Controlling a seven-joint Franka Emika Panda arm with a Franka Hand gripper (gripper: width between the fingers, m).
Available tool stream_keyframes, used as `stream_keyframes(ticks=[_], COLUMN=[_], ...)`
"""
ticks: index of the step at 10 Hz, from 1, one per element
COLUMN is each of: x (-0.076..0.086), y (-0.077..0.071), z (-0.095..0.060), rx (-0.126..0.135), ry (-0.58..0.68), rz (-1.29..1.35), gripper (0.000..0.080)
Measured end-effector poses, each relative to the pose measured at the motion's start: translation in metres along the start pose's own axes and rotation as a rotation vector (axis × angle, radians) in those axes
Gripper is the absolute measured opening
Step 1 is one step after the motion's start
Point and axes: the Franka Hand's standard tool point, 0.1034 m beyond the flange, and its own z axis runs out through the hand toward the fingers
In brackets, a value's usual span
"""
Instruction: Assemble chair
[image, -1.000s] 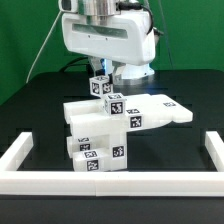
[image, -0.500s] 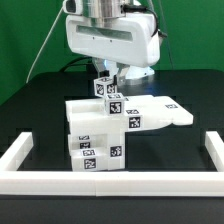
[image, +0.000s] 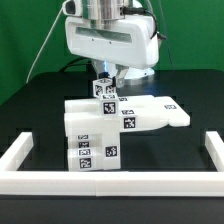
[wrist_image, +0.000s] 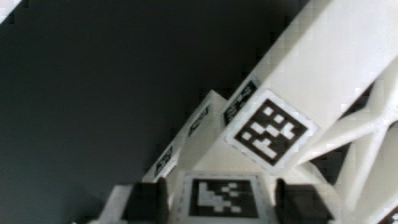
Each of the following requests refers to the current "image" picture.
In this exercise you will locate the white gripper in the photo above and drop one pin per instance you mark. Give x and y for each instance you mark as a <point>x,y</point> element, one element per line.
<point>113,31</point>

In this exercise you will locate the white tagged cube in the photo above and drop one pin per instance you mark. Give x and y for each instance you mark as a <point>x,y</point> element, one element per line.
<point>109,104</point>
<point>103,86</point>

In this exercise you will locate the white chair back piece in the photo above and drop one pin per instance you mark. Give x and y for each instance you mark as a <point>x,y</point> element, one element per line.
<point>135,113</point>

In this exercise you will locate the white chair seat piece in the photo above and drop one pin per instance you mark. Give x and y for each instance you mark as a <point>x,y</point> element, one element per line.
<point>111,151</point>

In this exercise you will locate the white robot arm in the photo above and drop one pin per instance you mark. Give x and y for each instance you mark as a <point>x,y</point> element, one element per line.
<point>112,31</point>

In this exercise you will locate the white U-shaped frame fence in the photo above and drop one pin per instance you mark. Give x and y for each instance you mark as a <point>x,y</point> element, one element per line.
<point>13,181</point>

